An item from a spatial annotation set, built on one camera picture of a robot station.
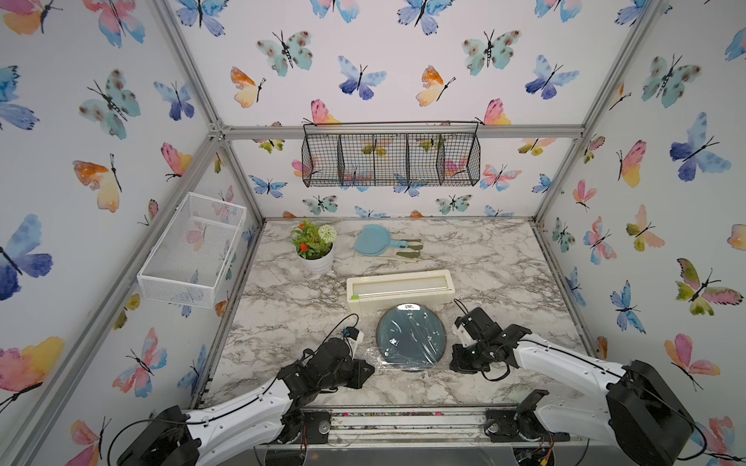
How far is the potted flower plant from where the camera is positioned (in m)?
0.94

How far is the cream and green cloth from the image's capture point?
1.10 metres

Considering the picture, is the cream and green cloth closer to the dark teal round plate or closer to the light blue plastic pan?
the light blue plastic pan

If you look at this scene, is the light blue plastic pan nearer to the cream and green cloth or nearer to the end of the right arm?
the cream and green cloth

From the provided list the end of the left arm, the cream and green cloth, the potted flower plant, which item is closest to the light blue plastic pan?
the cream and green cloth

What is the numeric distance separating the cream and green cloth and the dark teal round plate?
0.21 m

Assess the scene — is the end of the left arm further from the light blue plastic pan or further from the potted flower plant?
the light blue plastic pan

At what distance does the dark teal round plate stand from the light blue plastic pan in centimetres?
25

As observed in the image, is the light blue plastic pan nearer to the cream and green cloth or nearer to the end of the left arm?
the cream and green cloth

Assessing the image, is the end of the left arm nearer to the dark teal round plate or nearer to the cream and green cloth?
the dark teal round plate

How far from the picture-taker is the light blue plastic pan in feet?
3.63

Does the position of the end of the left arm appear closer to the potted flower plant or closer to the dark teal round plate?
the dark teal round plate

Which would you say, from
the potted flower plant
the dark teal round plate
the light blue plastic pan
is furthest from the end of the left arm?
the light blue plastic pan

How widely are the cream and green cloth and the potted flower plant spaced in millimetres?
264

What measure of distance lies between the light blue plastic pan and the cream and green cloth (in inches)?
0.7
